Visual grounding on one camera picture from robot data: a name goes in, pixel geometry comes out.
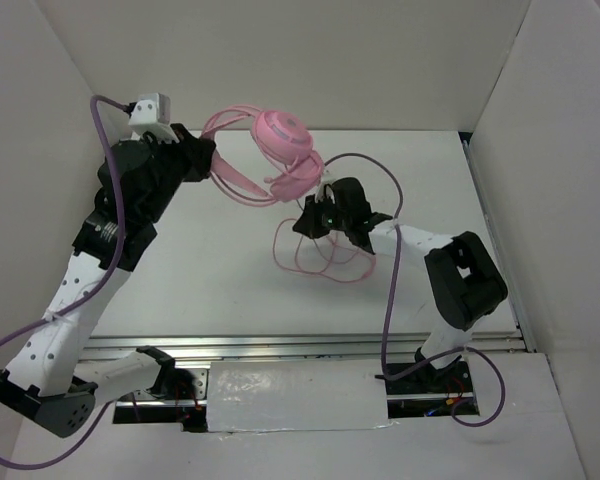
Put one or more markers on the pink headphones with cable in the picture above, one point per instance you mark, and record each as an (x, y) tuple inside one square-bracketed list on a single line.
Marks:
[(283, 140)]

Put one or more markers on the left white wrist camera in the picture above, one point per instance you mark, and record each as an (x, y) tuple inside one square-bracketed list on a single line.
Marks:
[(151, 113)]

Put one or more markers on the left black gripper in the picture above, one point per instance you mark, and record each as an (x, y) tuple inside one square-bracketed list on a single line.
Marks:
[(196, 152)]

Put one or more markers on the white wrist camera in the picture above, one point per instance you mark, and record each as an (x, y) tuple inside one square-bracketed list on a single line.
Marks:
[(325, 182), (151, 113)]

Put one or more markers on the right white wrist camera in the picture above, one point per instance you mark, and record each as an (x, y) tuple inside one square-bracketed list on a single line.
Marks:
[(325, 182)]

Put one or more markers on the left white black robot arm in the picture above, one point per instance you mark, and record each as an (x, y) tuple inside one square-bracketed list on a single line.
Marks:
[(45, 382)]

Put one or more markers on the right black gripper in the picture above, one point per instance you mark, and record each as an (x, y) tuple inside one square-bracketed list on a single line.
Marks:
[(309, 223)]

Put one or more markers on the white foil-edged cover plate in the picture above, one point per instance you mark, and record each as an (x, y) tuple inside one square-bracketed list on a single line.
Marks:
[(299, 395)]

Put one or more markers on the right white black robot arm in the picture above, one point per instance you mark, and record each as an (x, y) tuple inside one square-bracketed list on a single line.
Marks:
[(465, 282)]

